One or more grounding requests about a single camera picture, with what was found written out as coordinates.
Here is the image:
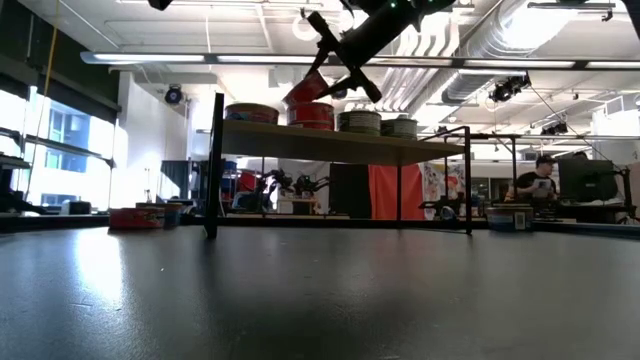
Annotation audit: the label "blue plastic bin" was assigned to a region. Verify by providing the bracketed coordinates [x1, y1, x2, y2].
[222, 159, 239, 194]

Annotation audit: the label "black ceiling spotlight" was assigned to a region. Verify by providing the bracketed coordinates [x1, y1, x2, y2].
[488, 73, 533, 105]
[539, 121, 570, 137]

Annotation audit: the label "red plastic bin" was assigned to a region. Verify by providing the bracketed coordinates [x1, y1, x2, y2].
[238, 171, 262, 195]

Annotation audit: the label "blue label seafood can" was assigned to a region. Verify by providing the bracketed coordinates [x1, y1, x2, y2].
[223, 102, 280, 125]
[135, 201, 185, 229]
[484, 205, 535, 233]

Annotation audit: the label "orange fabric panel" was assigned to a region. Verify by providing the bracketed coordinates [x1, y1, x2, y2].
[368, 164, 426, 222]

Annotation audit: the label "yellow hanging strap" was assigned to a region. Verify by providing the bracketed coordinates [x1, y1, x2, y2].
[42, 0, 62, 97]

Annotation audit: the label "long ceiling light bar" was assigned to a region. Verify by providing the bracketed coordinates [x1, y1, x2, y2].
[79, 49, 640, 72]

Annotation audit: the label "black computer monitor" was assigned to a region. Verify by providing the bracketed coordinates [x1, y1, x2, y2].
[557, 158, 620, 203]

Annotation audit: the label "black fabric panel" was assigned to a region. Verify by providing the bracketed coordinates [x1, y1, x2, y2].
[328, 162, 370, 220]

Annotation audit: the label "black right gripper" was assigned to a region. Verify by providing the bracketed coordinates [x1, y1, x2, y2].
[304, 7, 416, 104]

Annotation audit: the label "silver ceiling air duct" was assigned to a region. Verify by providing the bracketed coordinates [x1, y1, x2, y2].
[441, 0, 551, 107]

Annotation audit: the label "wooden shelf black metal legs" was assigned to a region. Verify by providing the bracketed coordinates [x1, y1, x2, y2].
[203, 92, 474, 240]

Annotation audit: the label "dark blue curtain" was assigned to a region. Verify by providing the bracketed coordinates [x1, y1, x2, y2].
[159, 159, 192, 201]

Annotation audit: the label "red label seafood can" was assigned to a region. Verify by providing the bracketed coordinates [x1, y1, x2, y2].
[286, 101, 336, 132]
[281, 69, 332, 107]
[108, 207, 166, 231]

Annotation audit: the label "white box device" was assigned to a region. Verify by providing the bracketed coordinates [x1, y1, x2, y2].
[60, 200, 93, 216]

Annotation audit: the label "black round ceiling camera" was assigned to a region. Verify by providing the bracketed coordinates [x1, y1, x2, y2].
[163, 83, 185, 106]

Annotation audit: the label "colourful patterned banner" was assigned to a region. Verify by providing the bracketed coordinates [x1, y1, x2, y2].
[423, 162, 467, 204]

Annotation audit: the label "black metal rack frame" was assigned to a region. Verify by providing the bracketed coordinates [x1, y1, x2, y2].
[469, 132, 521, 206]

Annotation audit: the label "green label seafood can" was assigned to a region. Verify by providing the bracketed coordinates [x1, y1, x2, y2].
[336, 110, 383, 137]
[379, 117, 419, 141]

